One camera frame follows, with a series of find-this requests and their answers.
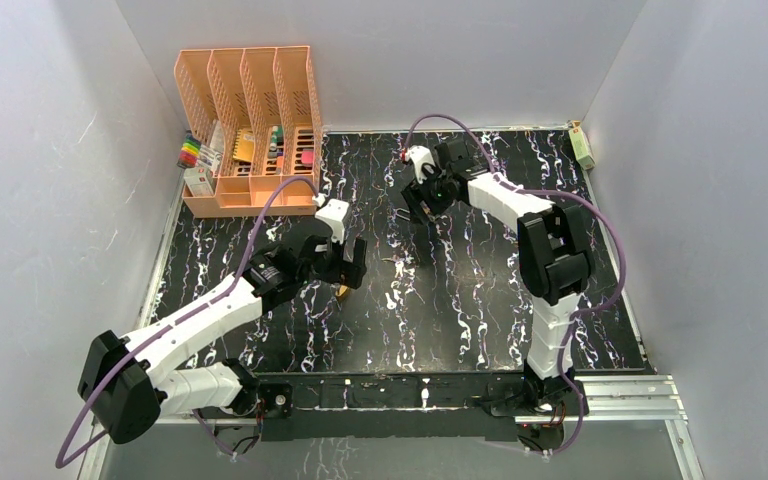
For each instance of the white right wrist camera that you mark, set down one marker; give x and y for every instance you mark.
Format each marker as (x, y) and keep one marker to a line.
(422, 161)

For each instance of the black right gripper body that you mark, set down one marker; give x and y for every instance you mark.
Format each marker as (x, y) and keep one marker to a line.
(434, 194)

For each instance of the pale green eraser box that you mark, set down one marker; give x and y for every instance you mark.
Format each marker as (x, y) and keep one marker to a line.
(581, 146)

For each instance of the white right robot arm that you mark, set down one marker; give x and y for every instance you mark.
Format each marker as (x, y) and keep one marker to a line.
(555, 260)

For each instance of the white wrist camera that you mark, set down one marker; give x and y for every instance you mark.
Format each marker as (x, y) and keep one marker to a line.
(333, 213)
(422, 161)

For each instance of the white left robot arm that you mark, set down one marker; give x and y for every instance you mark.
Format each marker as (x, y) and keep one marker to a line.
(133, 380)

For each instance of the orange plastic file organizer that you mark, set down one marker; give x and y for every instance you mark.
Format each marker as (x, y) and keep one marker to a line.
(256, 109)

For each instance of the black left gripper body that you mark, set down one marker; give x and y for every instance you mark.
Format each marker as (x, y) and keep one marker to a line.
(350, 266)

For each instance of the coloured marker set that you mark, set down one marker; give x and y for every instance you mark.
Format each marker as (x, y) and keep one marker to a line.
(190, 151)

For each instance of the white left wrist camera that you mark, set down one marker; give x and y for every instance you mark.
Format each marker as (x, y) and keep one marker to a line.
(333, 213)

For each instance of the small white box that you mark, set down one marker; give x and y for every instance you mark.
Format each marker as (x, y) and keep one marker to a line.
(199, 181)

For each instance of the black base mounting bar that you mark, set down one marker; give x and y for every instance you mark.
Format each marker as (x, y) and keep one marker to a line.
(494, 405)

